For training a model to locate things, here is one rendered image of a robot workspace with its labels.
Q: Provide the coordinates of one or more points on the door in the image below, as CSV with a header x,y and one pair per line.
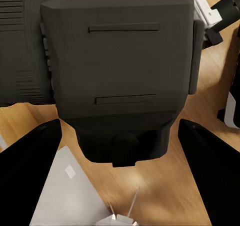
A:
x,y
16,121

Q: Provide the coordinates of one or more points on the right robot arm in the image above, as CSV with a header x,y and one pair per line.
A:
x,y
216,18

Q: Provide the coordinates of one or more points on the digital camera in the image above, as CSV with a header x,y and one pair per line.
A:
x,y
118,71

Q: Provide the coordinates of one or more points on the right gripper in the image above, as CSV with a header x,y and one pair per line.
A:
x,y
229,13

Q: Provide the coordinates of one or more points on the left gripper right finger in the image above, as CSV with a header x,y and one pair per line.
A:
x,y
215,166

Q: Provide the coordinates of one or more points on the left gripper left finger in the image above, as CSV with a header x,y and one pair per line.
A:
x,y
24,168

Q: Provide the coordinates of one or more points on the wall socket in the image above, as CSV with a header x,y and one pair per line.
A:
x,y
70,171

